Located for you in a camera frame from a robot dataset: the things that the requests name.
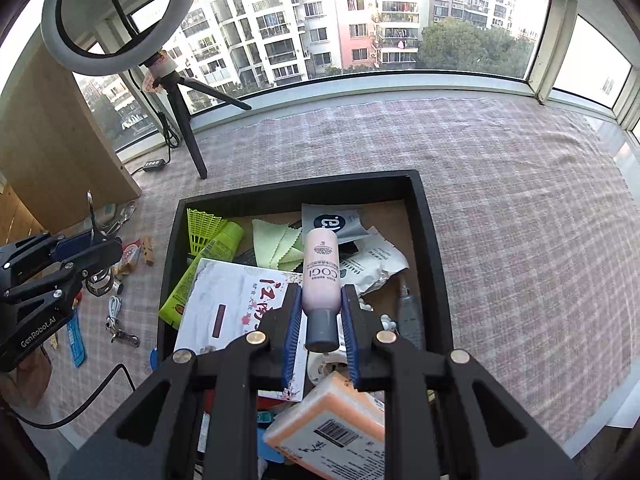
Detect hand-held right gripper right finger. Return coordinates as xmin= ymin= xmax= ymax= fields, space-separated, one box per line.
xmin=341 ymin=284 xmax=583 ymax=480

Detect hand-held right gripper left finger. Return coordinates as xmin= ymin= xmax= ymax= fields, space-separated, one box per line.
xmin=57 ymin=284 xmax=304 ymax=480

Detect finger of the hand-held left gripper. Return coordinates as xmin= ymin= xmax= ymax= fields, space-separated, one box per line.
xmin=0 ymin=239 xmax=124 ymax=308
xmin=0 ymin=230 xmax=96 ymax=291

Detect coffee creamer packet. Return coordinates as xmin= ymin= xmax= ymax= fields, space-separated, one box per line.
xmin=120 ymin=240 xmax=143 ymax=277

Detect blue face mask packet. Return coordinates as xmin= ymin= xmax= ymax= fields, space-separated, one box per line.
xmin=66 ymin=308 xmax=87 ymax=368

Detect pink bottle grey cap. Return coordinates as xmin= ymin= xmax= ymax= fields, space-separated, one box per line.
xmin=301 ymin=228 xmax=342 ymax=352

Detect orange white tissue pack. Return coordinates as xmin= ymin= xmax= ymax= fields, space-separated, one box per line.
xmin=262 ymin=371 xmax=386 ymax=480

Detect black storage tray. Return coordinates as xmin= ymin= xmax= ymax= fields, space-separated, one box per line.
xmin=150 ymin=170 xmax=456 ymax=480

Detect white power adapter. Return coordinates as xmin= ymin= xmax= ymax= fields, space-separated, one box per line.
xmin=307 ymin=350 xmax=351 ymax=388

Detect clear plastic spoon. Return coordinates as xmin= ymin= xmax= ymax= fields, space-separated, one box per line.
xmin=107 ymin=200 xmax=138 ymax=235

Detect grey pen-shaped device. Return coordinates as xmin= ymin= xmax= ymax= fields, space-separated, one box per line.
xmin=396 ymin=275 xmax=426 ymax=351

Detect wooden slat panel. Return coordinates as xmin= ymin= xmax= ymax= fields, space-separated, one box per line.
xmin=0 ymin=180 xmax=41 ymax=246

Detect white cardboard box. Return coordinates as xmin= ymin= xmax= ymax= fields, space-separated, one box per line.
xmin=172 ymin=258 xmax=308 ymax=403

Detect white crumpled packet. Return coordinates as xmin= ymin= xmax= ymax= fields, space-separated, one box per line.
xmin=340 ymin=230 xmax=411 ymax=297

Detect green cleaning cloth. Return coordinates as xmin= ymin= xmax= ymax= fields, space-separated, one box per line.
xmin=251 ymin=218 xmax=304 ymax=272

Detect large wooden board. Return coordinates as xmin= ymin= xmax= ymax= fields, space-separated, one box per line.
xmin=0 ymin=40 xmax=143 ymax=233

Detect green squeeze tube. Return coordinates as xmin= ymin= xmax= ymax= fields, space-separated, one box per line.
xmin=158 ymin=221 xmax=245 ymax=330

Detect blue plastic item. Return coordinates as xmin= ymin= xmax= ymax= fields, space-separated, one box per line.
xmin=257 ymin=410 xmax=286 ymax=463

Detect yellow-green plastic shuttlecock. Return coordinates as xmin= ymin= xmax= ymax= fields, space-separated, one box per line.
xmin=186 ymin=208 xmax=228 ymax=256

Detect dark grey logo packet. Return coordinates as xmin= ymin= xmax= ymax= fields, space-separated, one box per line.
xmin=301 ymin=203 xmax=368 ymax=246

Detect pink paper tag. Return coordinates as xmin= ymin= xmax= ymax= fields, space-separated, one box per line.
xmin=140 ymin=50 xmax=177 ymax=95

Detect green trees outside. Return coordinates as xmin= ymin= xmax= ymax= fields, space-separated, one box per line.
xmin=417 ymin=17 xmax=536 ymax=78

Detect white usb cable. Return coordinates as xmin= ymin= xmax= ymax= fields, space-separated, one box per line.
xmin=105 ymin=295 xmax=124 ymax=333

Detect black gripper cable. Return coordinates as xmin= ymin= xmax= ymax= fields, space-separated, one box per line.
xmin=7 ymin=364 xmax=137 ymax=428

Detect black inline switch cable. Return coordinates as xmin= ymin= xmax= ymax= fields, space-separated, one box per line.
xmin=125 ymin=67 xmax=181 ymax=173

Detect ring light on tripod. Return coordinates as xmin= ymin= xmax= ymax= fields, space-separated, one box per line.
xmin=80 ymin=0 xmax=252 ymax=180

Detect white ring light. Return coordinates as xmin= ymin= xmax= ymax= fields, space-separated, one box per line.
xmin=41 ymin=0 xmax=201 ymax=78

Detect white window frame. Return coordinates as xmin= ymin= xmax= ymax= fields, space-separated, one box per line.
xmin=0 ymin=0 xmax=640 ymax=141

